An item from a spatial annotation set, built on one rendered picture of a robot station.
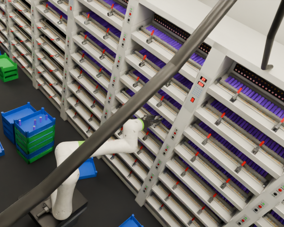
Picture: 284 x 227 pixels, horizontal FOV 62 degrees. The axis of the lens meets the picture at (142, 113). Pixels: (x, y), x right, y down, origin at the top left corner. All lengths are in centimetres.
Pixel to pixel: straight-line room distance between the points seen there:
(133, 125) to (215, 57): 65
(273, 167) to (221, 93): 51
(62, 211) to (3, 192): 94
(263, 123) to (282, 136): 11
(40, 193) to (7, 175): 222
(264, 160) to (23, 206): 133
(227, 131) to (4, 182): 201
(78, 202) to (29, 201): 163
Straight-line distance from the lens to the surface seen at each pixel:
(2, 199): 251
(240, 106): 145
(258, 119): 144
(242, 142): 154
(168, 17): 158
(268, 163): 154
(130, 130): 155
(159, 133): 186
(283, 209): 169
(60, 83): 299
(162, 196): 223
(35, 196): 41
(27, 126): 246
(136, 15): 177
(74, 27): 241
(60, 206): 166
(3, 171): 266
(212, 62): 144
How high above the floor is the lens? 217
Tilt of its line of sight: 39 degrees down
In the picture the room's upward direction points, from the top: 20 degrees clockwise
